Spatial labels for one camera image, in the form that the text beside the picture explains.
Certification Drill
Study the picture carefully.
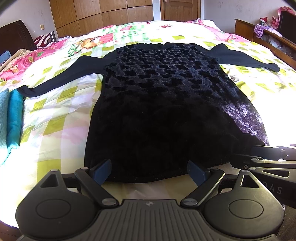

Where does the pink cloth on television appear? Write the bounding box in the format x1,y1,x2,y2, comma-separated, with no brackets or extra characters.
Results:
270,6,295,30

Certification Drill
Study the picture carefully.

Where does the beige pillow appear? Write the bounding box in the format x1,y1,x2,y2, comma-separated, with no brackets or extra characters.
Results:
0,49,32,71

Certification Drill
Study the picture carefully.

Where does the red white striped pillow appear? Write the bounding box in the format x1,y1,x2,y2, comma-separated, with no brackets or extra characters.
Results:
34,31,56,48

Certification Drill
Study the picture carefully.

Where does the brown wooden door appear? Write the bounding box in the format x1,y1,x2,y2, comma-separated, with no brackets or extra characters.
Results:
160,0,201,22

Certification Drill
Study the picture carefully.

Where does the purple lace cloth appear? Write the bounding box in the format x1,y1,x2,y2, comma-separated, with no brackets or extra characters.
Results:
254,24,269,39

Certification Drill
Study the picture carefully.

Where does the checkered floral bed quilt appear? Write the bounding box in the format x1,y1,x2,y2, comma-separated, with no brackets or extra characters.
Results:
1,20,295,226

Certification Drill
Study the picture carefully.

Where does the wooden wardrobe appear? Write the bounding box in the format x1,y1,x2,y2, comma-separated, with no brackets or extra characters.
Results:
49,0,153,38

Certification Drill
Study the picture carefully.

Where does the small santa toy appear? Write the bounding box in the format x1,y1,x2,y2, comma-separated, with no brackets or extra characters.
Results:
259,16,268,26

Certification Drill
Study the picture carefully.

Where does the dark wooden headboard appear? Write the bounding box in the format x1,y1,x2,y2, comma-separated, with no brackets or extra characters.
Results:
0,20,37,55

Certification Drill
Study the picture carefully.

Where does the wooden side cabinet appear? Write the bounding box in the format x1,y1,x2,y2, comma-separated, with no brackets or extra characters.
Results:
234,19,296,70

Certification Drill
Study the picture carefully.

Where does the light blue folded towel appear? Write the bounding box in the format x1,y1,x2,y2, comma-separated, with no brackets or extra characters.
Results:
0,89,10,149

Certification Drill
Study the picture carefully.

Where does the black velvet long-sleeve dress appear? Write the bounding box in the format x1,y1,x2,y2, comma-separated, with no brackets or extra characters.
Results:
18,43,280,183

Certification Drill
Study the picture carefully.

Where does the black television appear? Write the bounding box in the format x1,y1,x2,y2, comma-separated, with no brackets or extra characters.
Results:
278,11,296,43

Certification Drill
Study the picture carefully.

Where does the teal folded cloth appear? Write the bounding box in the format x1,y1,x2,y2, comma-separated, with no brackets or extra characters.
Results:
1,89,23,164

